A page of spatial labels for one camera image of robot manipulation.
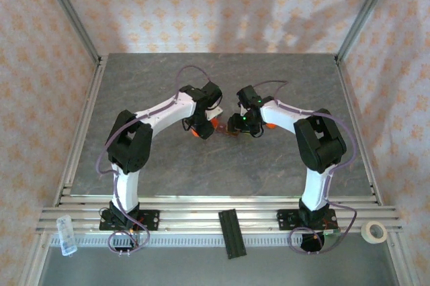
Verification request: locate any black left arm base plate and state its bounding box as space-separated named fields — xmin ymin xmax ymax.
xmin=99 ymin=209 xmax=161 ymax=232

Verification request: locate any orange pill bottle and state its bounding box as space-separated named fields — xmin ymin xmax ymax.
xmin=189 ymin=114 xmax=222 ymax=139

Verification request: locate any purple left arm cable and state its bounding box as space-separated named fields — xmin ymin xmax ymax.
xmin=96 ymin=65 xmax=216 ymax=256

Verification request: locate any grey slotted cable duct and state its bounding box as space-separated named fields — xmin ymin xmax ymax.
xmin=49 ymin=234 xmax=394 ymax=248

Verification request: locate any aluminium table side rail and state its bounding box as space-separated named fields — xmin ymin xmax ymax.
xmin=53 ymin=54 xmax=109 ymax=206
xmin=334 ymin=54 xmax=384 ymax=206

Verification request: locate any patterned cloth backdrop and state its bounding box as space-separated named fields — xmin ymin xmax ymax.
xmin=0 ymin=0 xmax=430 ymax=286

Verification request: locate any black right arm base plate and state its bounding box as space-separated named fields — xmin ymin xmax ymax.
xmin=277 ymin=208 xmax=338 ymax=232

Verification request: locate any aluminium frame post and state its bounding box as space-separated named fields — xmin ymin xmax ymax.
xmin=335 ymin=0 xmax=401 ymax=62
xmin=36 ymin=0 xmax=103 ymax=65

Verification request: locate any aluminium mounting rail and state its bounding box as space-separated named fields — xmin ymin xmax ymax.
xmin=35 ymin=195 xmax=404 ymax=236

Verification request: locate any black rail piece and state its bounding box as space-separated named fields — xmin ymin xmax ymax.
xmin=218 ymin=209 xmax=248 ymax=260

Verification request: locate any clear plastic bottle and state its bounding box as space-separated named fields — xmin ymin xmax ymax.
xmin=56 ymin=215 xmax=78 ymax=257

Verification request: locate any white tape roll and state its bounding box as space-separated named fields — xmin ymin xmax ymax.
xmin=361 ymin=220 xmax=388 ymax=244

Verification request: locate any brown pill organizer strip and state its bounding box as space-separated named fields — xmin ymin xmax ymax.
xmin=216 ymin=124 xmax=240 ymax=138

